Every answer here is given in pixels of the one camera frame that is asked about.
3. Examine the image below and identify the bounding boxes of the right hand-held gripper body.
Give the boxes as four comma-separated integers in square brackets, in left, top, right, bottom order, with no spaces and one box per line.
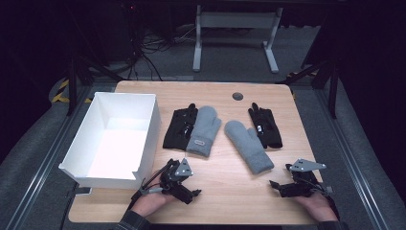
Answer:
[284,158,327,198]

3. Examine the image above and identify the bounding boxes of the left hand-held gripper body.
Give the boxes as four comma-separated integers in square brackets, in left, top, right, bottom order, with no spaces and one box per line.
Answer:
[158,157,194,203]

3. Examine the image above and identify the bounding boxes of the plain grey mitten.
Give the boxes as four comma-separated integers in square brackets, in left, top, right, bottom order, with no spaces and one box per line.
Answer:
[223,120,276,175]

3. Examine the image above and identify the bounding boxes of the grey mitten with label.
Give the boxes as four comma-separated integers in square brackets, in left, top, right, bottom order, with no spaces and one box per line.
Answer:
[185,105,222,158]

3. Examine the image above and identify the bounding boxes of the black glove with white tag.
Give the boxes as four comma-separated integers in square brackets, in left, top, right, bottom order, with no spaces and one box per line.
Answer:
[247,102,283,150]

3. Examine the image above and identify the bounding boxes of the white box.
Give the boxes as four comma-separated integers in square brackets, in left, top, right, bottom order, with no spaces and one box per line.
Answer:
[58,91,162,191]

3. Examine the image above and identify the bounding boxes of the person's right hand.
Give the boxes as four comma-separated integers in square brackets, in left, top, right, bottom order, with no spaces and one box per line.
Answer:
[292,191,339,223]

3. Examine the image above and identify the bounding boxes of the person's left hand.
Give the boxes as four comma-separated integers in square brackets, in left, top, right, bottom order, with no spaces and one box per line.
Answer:
[130,170,178,219]

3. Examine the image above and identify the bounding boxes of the black tripod stand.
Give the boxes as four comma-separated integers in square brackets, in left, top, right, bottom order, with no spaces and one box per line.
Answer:
[65,52,126,117]
[275,58,340,120]

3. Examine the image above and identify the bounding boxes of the yellow black striped tape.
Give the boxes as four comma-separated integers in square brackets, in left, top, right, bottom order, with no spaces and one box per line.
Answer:
[51,79,94,104]

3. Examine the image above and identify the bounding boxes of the dark case with red light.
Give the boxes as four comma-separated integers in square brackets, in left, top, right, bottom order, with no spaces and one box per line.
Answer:
[103,0,139,62]

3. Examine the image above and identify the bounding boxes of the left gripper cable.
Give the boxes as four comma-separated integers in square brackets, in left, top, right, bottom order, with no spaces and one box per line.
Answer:
[126,177,165,213]

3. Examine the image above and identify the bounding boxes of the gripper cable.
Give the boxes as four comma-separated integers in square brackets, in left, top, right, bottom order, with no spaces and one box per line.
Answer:
[126,177,165,213]
[314,182,341,219]

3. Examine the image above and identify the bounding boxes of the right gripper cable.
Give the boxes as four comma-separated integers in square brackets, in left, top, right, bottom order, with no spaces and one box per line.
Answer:
[314,182,341,219]

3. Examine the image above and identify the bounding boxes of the grey metal floor rail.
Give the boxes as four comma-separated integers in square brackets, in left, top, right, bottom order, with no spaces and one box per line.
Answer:
[4,85,94,230]
[314,85,392,230]

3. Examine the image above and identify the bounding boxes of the tangle of black cables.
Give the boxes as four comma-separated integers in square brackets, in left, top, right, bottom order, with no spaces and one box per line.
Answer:
[126,24,199,81]

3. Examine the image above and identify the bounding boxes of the grey metal desk frame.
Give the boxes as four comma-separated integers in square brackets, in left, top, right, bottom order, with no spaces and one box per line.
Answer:
[192,4,284,74]

